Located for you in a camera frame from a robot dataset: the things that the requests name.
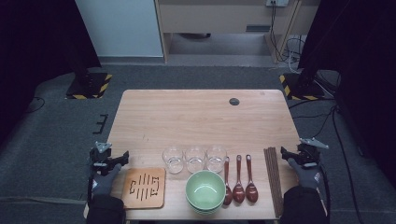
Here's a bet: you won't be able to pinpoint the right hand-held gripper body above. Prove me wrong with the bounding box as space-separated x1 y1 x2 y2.
295 137 330 169

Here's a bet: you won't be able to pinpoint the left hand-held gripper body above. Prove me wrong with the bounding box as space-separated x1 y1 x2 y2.
89 141 118 176

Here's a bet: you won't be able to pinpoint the wooden coaster with cutouts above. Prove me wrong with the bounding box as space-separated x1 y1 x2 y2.
120 167 166 210

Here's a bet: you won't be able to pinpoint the reddish brown wooden spoon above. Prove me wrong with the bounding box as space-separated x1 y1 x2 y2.
245 154 260 203
222 156 233 206
232 154 247 204

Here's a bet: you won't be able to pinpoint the bundle of wooden chopsticks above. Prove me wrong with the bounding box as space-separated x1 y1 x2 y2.
263 147 285 218

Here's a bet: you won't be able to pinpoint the clear drinking glass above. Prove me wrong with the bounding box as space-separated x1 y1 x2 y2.
184 146 207 174
205 145 228 174
162 147 185 175

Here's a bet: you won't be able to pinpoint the black stand base striped edge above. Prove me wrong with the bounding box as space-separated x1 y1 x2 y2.
65 72 113 100
278 73 326 101

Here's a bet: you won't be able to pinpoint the dark curtain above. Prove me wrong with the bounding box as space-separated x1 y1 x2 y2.
0 0 102 147
297 0 396 180

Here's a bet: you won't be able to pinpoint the white cabinet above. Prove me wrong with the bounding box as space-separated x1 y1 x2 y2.
74 0 164 58

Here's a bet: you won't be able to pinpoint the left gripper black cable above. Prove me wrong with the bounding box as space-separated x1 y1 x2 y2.
87 176 94 203

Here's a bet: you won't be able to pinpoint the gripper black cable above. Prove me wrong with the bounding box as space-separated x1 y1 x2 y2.
87 176 94 203
318 164 332 218

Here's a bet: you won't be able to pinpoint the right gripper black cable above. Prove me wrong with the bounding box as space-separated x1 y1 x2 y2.
318 164 332 218

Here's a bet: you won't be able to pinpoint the long black floor cable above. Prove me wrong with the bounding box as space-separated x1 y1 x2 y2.
331 106 365 224

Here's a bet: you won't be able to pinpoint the thin black floor cable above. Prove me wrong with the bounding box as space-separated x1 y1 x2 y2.
24 96 46 115

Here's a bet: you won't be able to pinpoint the white cable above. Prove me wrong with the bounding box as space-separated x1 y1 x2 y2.
286 36 304 74

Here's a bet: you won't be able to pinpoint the black power cables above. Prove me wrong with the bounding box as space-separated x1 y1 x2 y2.
269 3 292 63

